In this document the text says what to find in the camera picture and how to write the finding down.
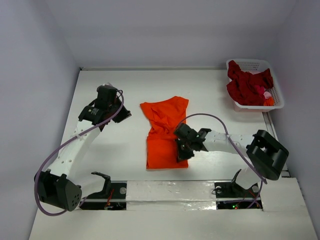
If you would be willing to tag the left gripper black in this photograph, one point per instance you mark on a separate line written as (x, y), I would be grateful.
(124, 114)

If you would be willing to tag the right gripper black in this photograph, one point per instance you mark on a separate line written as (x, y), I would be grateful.
(184, 146)

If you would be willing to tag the orange t shirt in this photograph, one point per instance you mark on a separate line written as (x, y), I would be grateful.
(164, 116)

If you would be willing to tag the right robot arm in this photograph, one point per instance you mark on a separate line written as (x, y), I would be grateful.
(264, 155)

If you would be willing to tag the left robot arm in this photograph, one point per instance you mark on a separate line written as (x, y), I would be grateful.
(55, 188)

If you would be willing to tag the dark red t shirt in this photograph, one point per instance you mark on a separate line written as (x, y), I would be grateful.
(241, 88)

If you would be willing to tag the pink garment in basket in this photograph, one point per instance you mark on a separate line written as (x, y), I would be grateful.
(262, 92)

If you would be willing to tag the small orange garment in basket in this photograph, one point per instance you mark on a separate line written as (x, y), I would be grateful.
(269, 102)

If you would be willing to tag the white plastic basket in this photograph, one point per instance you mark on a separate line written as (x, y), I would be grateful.
(256, 66)

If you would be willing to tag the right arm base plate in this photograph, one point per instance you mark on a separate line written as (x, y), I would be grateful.
(228, 197)

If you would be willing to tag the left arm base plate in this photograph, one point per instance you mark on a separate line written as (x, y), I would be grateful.
(114, 200)

